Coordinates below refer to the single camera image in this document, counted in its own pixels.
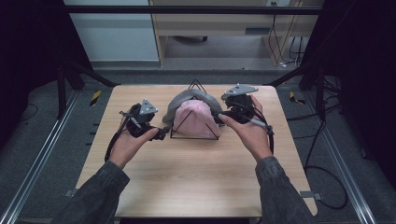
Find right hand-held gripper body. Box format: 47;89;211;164
220;83;260;125

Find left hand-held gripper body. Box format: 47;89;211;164
119;98;159;139

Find pink knit beanie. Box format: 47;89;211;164
172;99;222;140

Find black wire triangle rack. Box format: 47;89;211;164
170;78;219;141

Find grey knit beanie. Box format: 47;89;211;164
162;88;224;125

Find person's left hand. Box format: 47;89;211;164
108;119;160;170

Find person's right hand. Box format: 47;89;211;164
217;94;276;163

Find yellow black striped tape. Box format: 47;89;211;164
289;91;306;105
89;90;103;107

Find white cabinet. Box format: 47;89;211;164
64;0;160;63

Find black curtain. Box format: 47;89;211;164
300;0;396;189
0;0;94;141

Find left hand-held gripper cable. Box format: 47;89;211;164
105;112;133;163

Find hand-held gripper cable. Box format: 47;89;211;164
105;112;133;163
247;105;276;156

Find right hand-held gripper cable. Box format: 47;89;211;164
247;105;276;156

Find yellow and black hanging cables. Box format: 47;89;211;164
268;1;304;68

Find black frame post with strut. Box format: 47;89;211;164
266;62;327;121
56;60;119;119

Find black bundle of cables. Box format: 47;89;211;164
321;74;342;106

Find aluminium floor rail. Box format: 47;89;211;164
300;90;379;224
0;90;80;224

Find thin black floor cable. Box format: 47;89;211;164
18;102;39;123

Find black horizontal frame bar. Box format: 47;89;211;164
64;5;325;16

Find black looped floor cable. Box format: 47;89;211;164
286;102;349;210

